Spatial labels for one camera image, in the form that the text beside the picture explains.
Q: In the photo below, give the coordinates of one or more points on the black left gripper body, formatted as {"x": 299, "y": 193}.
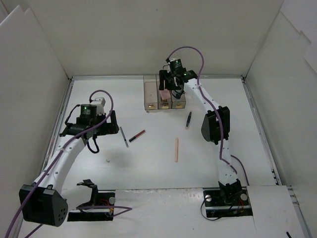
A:
{"x": 92, "y": 129}

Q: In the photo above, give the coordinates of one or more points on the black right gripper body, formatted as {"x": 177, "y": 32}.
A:
{"x": 169, "y": 81}

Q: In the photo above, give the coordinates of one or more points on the pink square compact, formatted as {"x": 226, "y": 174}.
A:
{"x": 165, "y": 95}

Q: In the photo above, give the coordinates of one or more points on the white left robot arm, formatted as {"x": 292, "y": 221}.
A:
{"x": 44, "y": 201}

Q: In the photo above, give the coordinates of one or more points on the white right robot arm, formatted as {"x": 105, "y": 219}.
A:
{"x": 216, "y": 123}

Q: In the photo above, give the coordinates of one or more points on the grey checkered eyeliner pencil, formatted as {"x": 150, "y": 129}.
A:
{"x": 124, "y": 137}

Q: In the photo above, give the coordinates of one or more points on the clear three-slot organizer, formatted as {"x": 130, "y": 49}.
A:
{"x": 152, "y": 99}

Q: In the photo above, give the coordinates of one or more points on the red black lip gloss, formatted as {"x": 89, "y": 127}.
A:
{"x": 137, "y": 135}

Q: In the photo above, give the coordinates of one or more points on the black concealer stick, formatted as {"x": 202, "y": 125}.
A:
{"x": 188, "y": 120}

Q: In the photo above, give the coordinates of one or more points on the pink slim tube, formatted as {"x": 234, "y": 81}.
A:
{"x": 176, "y": 151}

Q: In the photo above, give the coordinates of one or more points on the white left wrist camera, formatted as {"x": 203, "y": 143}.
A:
{"x": 100, "y": 103}

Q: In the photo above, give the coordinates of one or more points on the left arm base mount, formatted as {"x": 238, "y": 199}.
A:
{"x": 97, "y": 198}

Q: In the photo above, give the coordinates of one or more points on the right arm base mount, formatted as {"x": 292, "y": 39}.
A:
{"x": 214, "y": 207}

